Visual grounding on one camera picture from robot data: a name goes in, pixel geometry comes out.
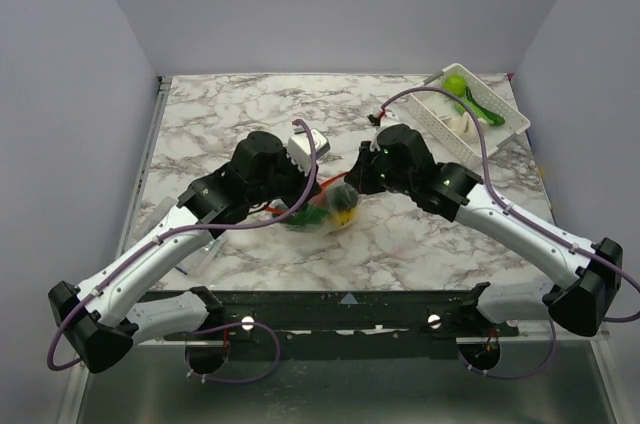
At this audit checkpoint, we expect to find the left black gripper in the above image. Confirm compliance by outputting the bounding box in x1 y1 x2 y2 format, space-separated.
248 147 321 212

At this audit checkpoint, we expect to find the white green bok choy toy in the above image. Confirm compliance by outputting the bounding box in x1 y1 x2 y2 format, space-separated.
283 204 329 232

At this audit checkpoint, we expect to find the dark green avocado toy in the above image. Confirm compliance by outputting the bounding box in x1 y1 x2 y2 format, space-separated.
331 183 359 212

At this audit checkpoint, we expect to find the clear zip bag orange zipper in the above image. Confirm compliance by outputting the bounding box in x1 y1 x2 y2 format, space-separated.
281 172 361 235

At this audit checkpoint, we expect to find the yellow corn toy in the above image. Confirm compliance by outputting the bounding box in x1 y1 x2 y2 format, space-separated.
329 208 358 229

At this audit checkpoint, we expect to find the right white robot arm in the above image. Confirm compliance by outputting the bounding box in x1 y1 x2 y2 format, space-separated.
345 124 622 337

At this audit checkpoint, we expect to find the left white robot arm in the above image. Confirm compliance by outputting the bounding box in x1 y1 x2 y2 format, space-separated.
47 128 330 374

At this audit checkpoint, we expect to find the white perforated plastic basket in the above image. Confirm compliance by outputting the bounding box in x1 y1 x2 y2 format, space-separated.
408 63 530 168

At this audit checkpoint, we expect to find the white dumpling toy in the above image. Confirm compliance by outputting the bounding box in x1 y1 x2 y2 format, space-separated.
443 113 479 143

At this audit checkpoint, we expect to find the green cabbage toy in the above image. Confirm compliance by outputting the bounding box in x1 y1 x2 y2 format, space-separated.
442 74 467 98

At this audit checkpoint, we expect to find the green leafy vegetable toy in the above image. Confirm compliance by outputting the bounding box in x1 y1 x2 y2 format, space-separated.
461 87 505 127

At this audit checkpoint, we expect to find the clear plastic screw box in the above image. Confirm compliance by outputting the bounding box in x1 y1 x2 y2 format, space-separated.
176 235 227 278

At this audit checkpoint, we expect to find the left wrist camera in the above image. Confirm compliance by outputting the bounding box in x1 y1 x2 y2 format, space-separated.
286 129 330 175

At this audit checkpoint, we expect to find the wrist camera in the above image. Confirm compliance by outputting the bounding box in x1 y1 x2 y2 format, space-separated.
286 129 330 175
367 111 402 128

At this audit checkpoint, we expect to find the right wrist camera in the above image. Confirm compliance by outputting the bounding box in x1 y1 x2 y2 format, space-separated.
367 111 402 128

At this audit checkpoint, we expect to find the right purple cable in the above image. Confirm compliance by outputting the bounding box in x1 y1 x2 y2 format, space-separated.
379 87 640 380

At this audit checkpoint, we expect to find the purple cable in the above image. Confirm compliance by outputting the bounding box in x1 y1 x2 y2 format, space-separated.
46 118 322 385
379 87 640 380

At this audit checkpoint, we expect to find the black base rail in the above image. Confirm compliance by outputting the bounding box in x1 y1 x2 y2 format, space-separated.
184 283 518 361

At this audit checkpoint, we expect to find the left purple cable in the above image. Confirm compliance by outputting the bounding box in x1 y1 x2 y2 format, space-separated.
46 118 322 385

